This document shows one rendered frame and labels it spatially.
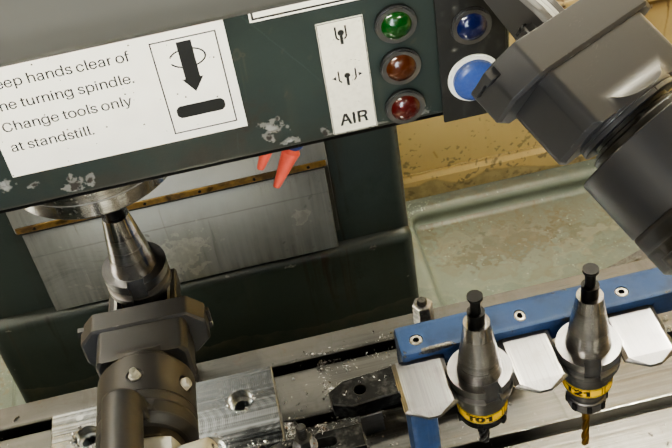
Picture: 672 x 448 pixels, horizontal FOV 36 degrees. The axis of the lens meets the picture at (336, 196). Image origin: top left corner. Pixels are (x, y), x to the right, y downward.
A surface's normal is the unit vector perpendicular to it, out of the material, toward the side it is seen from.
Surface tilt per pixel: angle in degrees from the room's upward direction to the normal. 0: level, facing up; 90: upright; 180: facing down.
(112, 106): 90
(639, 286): 0
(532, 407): 0
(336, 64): 90
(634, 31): 30
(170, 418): 58
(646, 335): 0
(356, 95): 90
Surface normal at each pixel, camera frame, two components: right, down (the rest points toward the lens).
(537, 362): -0.14, -0.75
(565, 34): 0.21, -0.44
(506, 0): -0.75, 0.51
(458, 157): 0.18, 0.62
